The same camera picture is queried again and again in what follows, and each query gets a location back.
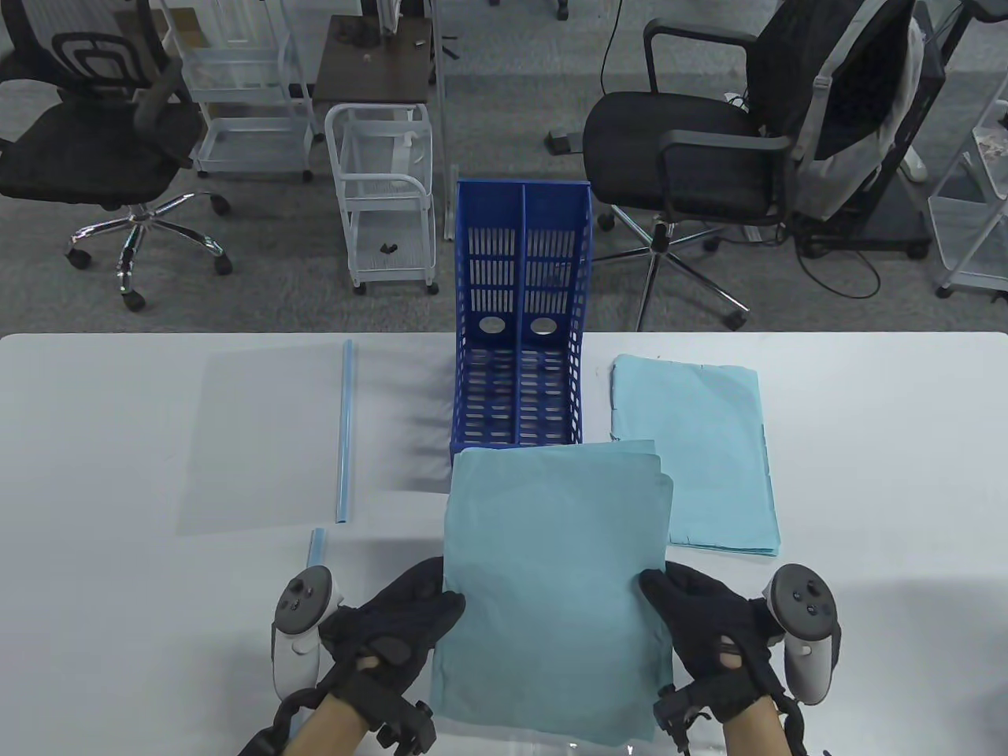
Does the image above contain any person's left hand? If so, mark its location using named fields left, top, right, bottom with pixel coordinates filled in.
left=319, top=557, right=465, bottom=702

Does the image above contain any person's right hand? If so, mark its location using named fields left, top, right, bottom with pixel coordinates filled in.
left=639, top=561, right=784, bottom=721

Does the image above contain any clear plastic file folder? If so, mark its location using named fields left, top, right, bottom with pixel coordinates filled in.
left=299, top=516, right=749, bottom=756
left=175, top=340, right=456, bottom=538

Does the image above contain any stack of light blue papers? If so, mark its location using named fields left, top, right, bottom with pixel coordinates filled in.
left=610, top=354, right=782, bottom=558
left=429, top=441, right=676, bottom=745

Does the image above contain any person's right forearm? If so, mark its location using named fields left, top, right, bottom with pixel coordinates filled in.
left=721, top=693, right=788, bottom=756

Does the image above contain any person's left forearm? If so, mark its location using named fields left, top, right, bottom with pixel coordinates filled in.
left=287, top=697, right=371, bottom=756

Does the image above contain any blue plastic file rack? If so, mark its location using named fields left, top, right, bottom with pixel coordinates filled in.
left=450, top=180, right=593, bottom=458

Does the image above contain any black and white controller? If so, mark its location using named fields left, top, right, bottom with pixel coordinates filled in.
left=765, top=564, right=842, bottom=706
left=272, top=565, right=345, bottom=700

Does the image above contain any small white mesh cart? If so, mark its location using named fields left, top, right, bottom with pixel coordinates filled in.
left=324, top=102, right=440, bottom=297

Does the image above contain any black rolling stand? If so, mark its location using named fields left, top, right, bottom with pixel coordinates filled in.
left=787, top=0, right=981, bottom=261

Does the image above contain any white three-tier cart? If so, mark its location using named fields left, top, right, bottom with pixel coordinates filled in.
left=161, top=0, right=325, bottom=183

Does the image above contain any grey metal pole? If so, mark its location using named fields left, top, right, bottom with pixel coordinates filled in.
left=429, top=0, right=462, bottom=243

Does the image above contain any brown side table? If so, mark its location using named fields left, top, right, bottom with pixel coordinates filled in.
left=313, top=14, right=435, bottom=107

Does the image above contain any black mesh-back office chair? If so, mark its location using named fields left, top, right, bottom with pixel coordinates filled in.
left=0, top=0, right=234, bottom=313

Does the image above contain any cardboard box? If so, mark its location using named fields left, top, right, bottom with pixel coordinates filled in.
left=117, top=6, right=202, bottom=40

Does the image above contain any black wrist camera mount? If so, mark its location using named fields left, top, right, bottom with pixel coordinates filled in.
left=236, top=685, right=438, bottom=756
left=652, top=681, right=804, bottom=756

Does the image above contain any black floor cable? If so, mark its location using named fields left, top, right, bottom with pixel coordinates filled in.
left=600, top=0, right=625, bottom=91
left=797, top=228, right=883, bottom=300

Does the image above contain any white wire shelf cart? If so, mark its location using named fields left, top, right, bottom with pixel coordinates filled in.
left=928, top=79, right=1008, bottom=300

